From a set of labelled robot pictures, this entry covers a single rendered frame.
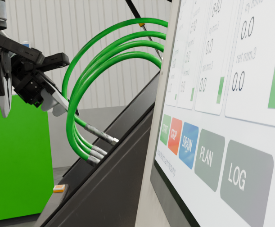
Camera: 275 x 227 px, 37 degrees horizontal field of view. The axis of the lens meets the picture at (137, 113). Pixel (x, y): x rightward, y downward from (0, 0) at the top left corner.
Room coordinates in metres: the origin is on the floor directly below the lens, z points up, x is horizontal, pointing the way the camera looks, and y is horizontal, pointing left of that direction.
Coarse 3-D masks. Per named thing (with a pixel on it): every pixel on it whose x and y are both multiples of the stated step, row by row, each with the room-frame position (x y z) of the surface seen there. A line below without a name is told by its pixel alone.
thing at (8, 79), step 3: (6, 78) 0.95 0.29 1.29; (9, 78) 0.96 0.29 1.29; (9, 81) 0.95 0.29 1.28; (9, 84) 0.95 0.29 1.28; (9, 87) 0.95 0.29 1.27; (9, 90) 0.95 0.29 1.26; (9, 93) 0.94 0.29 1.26; (9, 96) 0.94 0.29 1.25; (9, 99) 0.94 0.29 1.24; (9, 102) 0.94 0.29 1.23; (9, 105) 0.93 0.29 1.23; (9, 108) 0.93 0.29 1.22; (6, 117) 0.93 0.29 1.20
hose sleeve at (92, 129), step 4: (88, 124) 1.06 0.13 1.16; (84, 128) 1.06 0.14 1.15; (88, 128) 1.05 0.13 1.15; (92, 128) 1.06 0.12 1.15; (96, 128) 1.06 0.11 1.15; (92, 132) 1.06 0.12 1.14; (96, 132) 1.06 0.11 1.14; (100, 132) 1.06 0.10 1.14; (100, 136) 1.06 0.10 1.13; (104, 136) 1.06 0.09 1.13; (108, 136) 1.06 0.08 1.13; (104, 140) 1.06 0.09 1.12; (108, 140) 1.06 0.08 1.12; (112, 140) 1.06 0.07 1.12
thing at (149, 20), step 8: (120, 24) 1.06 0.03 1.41; (128, 24) 1.07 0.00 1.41; (160, 24) 1.07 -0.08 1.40; (104, 32) 1.06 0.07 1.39; (96, 40) 1.06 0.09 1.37; (88, 48) 1.06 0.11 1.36; (80, 56) 1.06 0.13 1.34; (72, 64) 1.05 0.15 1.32; (64, 80) 1.05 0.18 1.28; (64, 88) 1.05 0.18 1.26; (64, 96) 1.05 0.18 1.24; (80, 120) 1.06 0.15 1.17
